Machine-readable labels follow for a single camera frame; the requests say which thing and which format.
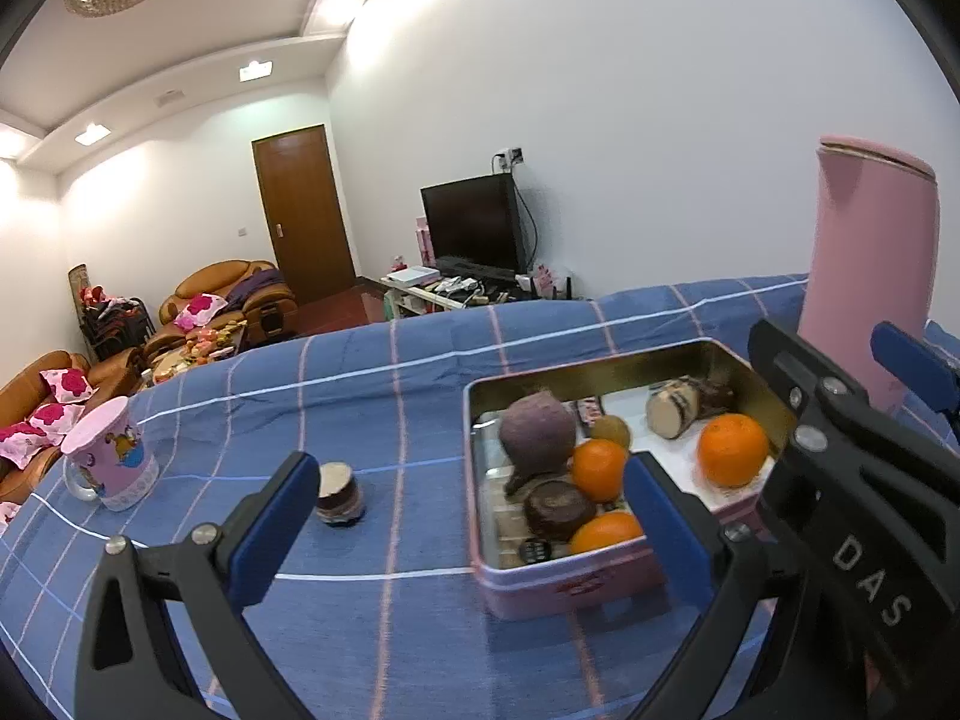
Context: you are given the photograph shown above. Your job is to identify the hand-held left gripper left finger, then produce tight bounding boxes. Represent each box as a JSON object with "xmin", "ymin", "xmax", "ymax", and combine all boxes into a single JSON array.
[{"xmin": 73, "ymin": 450, "xmax": 322, "ymax": 720}]

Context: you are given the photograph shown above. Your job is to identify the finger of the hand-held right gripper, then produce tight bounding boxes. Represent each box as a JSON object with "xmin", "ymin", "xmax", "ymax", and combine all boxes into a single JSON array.
[
  {"xmin": 750, "ymin": 319, "xmax": 875, "ymax": 460},
  {"xmin": 870, "ymin": 321, "xmax": 960, "ymax": 417}
]

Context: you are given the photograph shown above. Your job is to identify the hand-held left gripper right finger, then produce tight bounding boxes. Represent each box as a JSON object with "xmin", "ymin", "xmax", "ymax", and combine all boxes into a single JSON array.
[{"xmin": 622, "ymin": 454, "xmax": 811, "ymax": 720}]

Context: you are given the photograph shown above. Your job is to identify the small orange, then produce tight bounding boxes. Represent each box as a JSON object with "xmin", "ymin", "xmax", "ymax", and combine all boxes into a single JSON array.
[{"xmin": 570, "ymin": 511, "xmax": 646, "ymax": 556}]

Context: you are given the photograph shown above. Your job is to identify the large orange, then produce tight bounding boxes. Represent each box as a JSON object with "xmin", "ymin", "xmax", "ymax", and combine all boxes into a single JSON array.
[{"xmin": 571, "ymin": 439, "xmax": 629, "ymax": 503}]

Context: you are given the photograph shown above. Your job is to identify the brown kiwi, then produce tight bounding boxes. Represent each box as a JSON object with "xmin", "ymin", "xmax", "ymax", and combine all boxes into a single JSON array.
[{"xmin": 590, "ymin": 415, "xmax": 633, "ymax": 449}]

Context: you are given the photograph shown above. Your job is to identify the pink tin box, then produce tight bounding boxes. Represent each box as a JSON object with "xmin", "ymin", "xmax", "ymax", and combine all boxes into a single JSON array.
[{"xmin": 461, "ymin": 339, "xmax": 800, "ymax": 621}]

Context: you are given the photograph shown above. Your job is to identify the purple round fruit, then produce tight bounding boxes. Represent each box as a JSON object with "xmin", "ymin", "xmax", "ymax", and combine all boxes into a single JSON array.
[{"xmin": 499, "ymin": 388, "xmax": 578, "ymax": 496}]

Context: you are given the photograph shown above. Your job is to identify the small dark jar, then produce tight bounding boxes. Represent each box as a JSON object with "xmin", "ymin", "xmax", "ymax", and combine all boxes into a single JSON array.
[{"xmin": 316, "ymin": 463, "xmax": 367, "ymax": 528}]

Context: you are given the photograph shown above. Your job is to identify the dark brown round fruit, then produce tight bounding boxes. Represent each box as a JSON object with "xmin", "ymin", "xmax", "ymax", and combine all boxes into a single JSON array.
[{"xmin": 523, "ymin": 480, "xmax": 599, "ymax": 541}]

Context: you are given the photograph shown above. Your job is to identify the pink thermos bottle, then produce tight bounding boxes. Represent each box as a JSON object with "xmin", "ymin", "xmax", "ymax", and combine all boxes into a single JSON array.
[{"xmin": 796, "ymin": 135, "xmax": 941, "ymax": 415}]

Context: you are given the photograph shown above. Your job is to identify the blue plaid blanket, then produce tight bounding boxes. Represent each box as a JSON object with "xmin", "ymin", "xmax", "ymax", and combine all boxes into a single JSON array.
[{"xmin": 0, "ymin": 274, "xmax": 960, "ymax": 720}]

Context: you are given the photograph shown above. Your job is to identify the printed paper sheets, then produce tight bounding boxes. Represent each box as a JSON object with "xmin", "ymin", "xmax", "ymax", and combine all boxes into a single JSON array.
[{"xmin": 476, "ymin": 390, "xmax": 751, "ymax": 567}]

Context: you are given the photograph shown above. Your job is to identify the pink cartoon mug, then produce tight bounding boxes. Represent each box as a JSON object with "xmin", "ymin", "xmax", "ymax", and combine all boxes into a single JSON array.
[{"xmin": 60, "ymin": 395, "xmax": 161, "ymax": 512}]

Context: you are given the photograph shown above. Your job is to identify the cluttered coffee table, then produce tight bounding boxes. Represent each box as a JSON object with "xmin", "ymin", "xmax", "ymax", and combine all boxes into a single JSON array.
[{"xmin": 139, "ymin": 322, "xmax": 248, "ymax": 387}]

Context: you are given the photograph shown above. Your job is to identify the pink floral cushion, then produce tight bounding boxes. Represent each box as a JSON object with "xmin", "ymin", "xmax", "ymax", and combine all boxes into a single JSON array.
[
  {"xmin": 41, "ymin": 369, "xmax": 95, "ymax": 402},
  {"xmin": 174, "ymin": 294, "xmax": 228, "ymax": 331},
  {"xmin": 0, "ymin": 427, "xmax": 61, "ymax": 470},
  {"xmin": 22, "ymin": 403, "xmax": 83, "ymax": 436}
]

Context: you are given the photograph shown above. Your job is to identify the brown leather sofa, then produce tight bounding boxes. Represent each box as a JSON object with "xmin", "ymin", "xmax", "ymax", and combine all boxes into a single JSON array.
[
  {"xmin": 0, "ymin": 350, "xmax": 147, "ymax": 503},
  {"xmin": 157, "ymin": 260, "xmax": 301, "ymax": 338}
]

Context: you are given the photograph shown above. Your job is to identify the purple throw blanket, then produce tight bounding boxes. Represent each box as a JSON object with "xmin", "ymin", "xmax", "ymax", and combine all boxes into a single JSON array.
[{"xmin": 229, "ymin": 270, "xmax": 290, "ymax": 308}]

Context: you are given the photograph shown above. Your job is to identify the black rack with clothes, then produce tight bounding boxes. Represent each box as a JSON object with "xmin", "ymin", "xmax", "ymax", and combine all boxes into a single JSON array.
[{"xmin": 79, "ymin": 296, "xmax": 155, "ymax": 361}]

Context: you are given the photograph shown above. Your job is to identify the white television stand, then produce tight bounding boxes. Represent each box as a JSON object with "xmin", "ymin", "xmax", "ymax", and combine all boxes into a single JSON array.
[{"xmin": 380, "ymin": 270, "xmax": 578, "ymax": 316}]

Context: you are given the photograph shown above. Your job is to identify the brown wooden door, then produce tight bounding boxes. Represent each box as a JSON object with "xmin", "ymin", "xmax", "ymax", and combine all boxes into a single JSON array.
[{"xmin": 252, "ymin": 124, "xmax": 357, "ymax": 305}]

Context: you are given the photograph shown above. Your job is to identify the black television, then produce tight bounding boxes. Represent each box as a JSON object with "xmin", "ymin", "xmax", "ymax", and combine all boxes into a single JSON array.
[{"xmin": 420, "ymin": 174, "xmax": 528, "ymax": 276}]

